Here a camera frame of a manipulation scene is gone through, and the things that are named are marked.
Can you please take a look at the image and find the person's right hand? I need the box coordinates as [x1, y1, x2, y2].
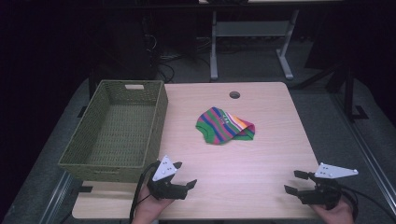
[311, 199, 356, 224]

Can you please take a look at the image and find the dark computer tower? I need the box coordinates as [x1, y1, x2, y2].
[92, 6, 161, 82]

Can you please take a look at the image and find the green woven basket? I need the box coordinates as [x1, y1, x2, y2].
[58, 79, 169, 184]

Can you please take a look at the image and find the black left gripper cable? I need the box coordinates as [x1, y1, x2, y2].
[128, 161, 161, 224]

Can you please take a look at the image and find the bundle of floor cables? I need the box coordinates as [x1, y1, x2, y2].
[155, 35, 213, 84]

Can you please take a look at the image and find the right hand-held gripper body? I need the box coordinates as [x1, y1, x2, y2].
[297, 162, 360, 210]

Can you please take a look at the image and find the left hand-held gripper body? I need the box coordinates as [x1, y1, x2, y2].
[146, 154, 190, 201]

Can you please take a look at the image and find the black metal stand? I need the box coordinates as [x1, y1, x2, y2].
[298, 60, 370, 123]

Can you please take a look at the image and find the aluminium rail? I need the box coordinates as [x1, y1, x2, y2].
[330, 92, 396, 217]
[39, 170, 77, 224]

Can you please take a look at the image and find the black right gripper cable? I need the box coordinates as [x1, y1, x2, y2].
[338, 184, 396, 222]

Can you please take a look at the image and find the person's left hand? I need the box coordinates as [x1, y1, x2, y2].
[132, 184, 176, 224]

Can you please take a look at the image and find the grey metal desk frame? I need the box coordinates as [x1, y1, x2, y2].
[209, 8, 301, 81]

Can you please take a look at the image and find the striped colourful sock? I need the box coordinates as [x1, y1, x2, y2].
[195, 106, 256, 146]

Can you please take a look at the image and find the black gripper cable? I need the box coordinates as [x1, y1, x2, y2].
[338, 184, 396, 222]
[128, 161, 161, 224]

